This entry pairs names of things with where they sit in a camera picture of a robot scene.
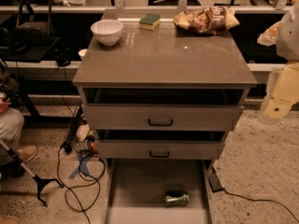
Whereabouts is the seated person's leg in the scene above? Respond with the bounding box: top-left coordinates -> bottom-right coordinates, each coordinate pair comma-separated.
0,107 -> 24,165

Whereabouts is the tan shoe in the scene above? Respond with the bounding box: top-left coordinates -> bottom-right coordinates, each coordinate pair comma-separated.
16,145 -> 38,162

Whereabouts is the black side table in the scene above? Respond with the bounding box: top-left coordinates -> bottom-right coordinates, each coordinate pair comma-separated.
0,37 -> 59,119

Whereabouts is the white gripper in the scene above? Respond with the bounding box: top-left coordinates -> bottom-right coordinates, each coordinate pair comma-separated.
257,21 -> 299,125

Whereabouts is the bottom open grey drawer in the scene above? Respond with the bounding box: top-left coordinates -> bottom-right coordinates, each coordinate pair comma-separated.
106,159 -> 216,224

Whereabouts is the brown chip bag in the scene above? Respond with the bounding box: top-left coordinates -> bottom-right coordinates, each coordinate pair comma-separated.
173,6 -> 239,35

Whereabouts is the white bowl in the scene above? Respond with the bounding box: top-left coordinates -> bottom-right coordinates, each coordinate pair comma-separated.
91,20 -> 123,46

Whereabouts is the black power adapter with cable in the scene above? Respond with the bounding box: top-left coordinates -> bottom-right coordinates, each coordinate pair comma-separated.
207,172 -> 299,223

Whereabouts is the green yellow sponge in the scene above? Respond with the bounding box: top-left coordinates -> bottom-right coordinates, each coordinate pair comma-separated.
139,14 -> 160,31

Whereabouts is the green soda can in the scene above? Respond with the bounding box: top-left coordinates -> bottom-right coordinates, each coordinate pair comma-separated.
164,190 -> 189,206

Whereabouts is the grey drawer cabinet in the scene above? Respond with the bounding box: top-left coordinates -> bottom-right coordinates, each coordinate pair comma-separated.
72,8 -> 258,161

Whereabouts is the black bag on table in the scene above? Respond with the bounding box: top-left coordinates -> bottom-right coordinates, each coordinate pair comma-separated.
15,0 -> 52,47

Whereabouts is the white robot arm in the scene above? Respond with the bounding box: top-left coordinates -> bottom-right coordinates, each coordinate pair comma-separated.
257,2 -> 299,125

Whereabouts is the middle grey drawer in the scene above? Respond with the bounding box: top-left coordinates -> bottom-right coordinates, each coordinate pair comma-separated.
96,140 -> 225,160

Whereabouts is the top grey drawer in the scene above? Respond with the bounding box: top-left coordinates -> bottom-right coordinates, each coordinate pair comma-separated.
82,104 -> 243,131

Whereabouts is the small white cup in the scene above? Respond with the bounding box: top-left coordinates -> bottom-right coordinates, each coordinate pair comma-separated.
78,49 -> 87,60

